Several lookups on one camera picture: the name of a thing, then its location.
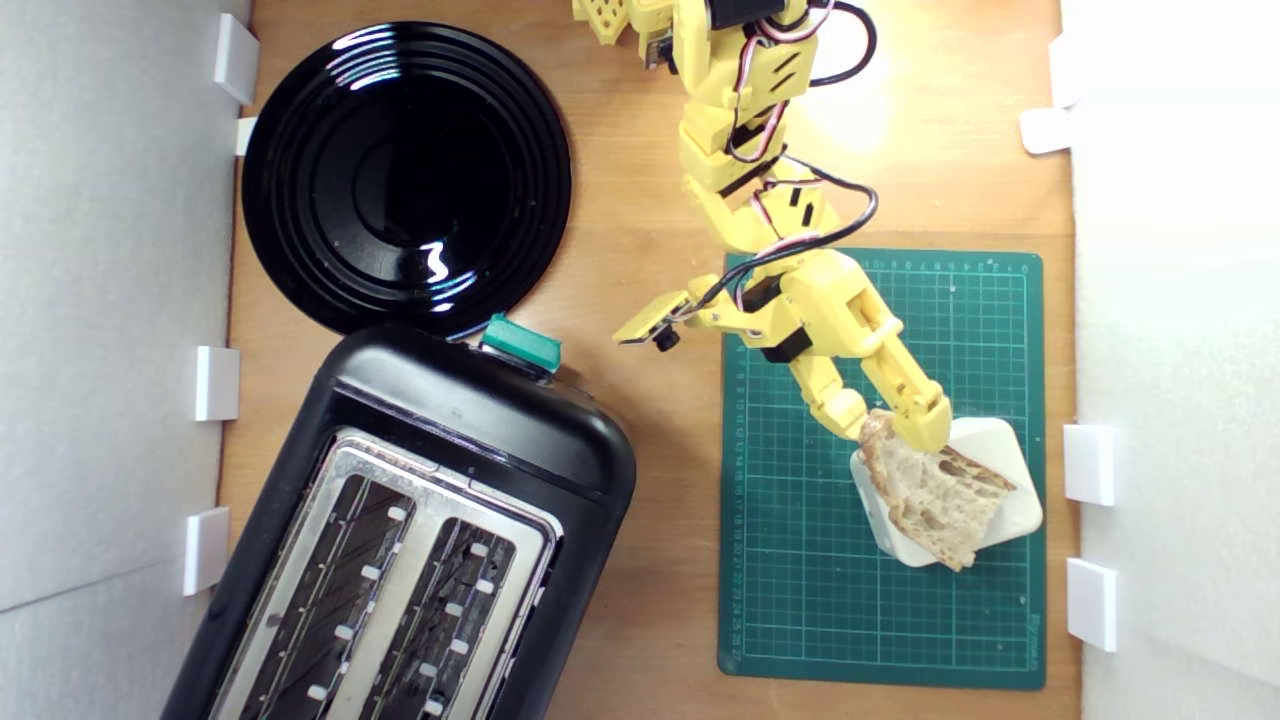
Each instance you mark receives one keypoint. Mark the brown bread slice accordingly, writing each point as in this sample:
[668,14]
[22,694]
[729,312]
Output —
[930,500]

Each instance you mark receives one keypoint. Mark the green toaster lever knob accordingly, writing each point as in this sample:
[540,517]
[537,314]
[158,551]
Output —
[520,342]

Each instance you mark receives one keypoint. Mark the black two-slot toaster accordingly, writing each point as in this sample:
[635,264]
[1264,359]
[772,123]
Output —
[480,420]

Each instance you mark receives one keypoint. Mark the white block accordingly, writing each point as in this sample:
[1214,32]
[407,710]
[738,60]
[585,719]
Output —
[1000,440]

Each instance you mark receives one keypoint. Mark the green cutting mat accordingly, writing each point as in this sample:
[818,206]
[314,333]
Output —
[800,550]

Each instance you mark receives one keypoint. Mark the black round plate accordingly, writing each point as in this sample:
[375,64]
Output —
[400,180]

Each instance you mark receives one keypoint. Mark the yellow gripper camera mount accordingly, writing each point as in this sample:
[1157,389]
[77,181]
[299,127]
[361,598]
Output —
[655,318]

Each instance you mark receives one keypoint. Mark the white wall clip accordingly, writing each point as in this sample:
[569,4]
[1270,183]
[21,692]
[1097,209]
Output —
[205,550]
[246,135]
[1060,70]
[1088,465]
[1090,603]
[215,383]
[1045,130]
[235,60]

